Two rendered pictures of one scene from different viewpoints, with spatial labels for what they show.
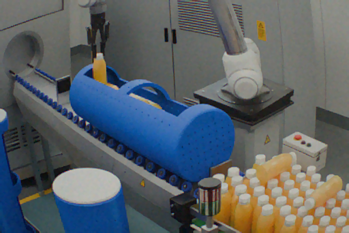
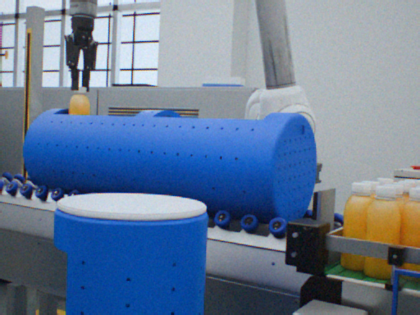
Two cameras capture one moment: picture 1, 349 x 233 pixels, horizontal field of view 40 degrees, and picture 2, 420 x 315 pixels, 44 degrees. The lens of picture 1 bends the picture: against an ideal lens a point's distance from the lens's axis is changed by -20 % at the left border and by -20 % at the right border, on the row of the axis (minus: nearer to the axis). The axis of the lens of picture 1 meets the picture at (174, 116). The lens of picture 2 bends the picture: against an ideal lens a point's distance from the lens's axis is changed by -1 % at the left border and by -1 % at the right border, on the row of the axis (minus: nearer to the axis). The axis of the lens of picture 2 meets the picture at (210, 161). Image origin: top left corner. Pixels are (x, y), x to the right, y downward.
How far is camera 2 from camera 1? 1.29 m
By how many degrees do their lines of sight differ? 29
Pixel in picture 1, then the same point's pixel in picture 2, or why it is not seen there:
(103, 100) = (109, 130)
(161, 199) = (221, 262)
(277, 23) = not seen: hidden behind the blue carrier
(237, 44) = (289, 72)
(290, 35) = not seen: hidden behind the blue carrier
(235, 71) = (285, 107)
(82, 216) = (145, 253)
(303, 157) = not seen: outside the picture
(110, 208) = (200, 236)
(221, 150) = (306, 183)
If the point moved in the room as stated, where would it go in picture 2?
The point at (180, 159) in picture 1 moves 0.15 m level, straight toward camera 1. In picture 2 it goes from (276, 175) to (312, 182)
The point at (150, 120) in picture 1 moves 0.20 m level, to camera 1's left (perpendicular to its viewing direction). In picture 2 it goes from (214, 131) to (134, 128)
